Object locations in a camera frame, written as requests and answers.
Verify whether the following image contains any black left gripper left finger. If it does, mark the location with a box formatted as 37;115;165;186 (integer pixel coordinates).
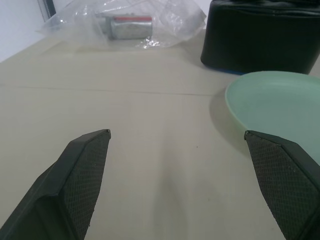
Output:
0;128;112;240

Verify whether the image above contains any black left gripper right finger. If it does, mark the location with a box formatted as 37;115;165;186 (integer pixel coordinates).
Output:
243;130;320;240

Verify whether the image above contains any pale green plate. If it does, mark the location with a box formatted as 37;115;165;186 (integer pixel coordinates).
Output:
224;70;320;166

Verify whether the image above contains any black leather bag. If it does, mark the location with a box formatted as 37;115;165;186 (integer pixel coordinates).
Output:
200;0;320;76

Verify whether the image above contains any grey metal box red label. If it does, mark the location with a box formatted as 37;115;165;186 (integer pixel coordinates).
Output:
96;12;154;41

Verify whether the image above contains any clear plastic bag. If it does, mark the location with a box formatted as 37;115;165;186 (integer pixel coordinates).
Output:
35;0;208;50

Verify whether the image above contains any black metal frame post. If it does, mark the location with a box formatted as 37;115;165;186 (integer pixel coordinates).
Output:
37;0;56;21

